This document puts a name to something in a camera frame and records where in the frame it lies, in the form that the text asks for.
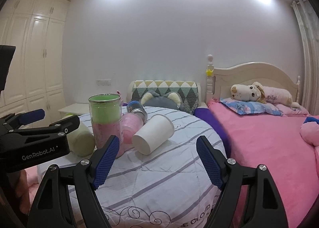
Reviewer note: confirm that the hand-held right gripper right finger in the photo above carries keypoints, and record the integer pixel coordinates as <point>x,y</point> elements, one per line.
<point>210,163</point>

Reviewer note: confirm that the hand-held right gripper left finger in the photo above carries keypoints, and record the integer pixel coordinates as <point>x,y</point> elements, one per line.
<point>106,163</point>

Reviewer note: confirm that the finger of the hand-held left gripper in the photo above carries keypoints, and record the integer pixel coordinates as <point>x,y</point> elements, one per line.
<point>67,122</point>
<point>32,116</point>

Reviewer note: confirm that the white paper cup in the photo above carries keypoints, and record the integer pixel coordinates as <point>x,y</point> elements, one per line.
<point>154,133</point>

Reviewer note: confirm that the person's left forearm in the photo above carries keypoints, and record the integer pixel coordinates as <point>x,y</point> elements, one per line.
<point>17,190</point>

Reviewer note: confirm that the pale green cup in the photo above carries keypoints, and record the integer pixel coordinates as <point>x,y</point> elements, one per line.
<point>82,140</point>

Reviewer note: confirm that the pink speckled plastic cup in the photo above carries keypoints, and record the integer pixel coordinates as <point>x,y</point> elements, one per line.
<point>104,134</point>

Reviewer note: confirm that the green plastic cup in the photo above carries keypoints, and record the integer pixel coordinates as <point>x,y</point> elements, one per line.
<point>104,108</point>

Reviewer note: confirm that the pink translucent plastic cup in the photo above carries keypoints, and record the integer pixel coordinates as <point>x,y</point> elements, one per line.
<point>129,128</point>

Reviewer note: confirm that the blue steel cup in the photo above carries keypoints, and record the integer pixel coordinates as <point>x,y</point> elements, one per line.
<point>136,109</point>

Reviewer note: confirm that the cream nightstand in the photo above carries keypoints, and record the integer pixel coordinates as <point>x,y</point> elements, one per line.
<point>74,108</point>

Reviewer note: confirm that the purple bed sheet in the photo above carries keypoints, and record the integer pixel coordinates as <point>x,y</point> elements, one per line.
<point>204,115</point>

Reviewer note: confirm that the striped white quilt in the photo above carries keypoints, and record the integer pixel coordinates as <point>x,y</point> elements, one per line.
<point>154,173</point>

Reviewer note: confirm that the pink blanket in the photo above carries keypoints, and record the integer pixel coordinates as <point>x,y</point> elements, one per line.
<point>261,138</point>

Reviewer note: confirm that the cream wardrobe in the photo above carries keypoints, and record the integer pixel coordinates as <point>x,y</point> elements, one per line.
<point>37,56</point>

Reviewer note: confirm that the blue printed pillow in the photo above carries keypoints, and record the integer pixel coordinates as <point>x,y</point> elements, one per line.
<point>244,107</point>

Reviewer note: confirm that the grey plush cat cushion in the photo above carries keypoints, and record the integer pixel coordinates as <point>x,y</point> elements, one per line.
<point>159,102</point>

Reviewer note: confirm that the plush dog toy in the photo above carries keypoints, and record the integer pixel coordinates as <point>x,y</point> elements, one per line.
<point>251,90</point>

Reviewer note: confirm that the triangle pattern quilted cover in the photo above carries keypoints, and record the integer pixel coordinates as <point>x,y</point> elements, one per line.
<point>174,85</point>

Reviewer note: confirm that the yellow star decoration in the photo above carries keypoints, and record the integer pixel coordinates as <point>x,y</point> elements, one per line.
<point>209,71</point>

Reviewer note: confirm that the cream wooden bed headboard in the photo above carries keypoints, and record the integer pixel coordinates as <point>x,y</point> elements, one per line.
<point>249,73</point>

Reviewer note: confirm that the pink pillow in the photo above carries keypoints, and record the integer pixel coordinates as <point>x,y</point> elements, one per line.
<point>294,110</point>

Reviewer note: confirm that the pink plush toy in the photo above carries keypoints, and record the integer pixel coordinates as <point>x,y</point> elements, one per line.
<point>310,133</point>

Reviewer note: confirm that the white curtain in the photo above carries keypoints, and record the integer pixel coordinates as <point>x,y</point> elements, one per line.
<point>306,56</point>

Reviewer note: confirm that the wall socket panel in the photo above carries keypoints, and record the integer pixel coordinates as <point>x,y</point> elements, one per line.
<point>104,82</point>

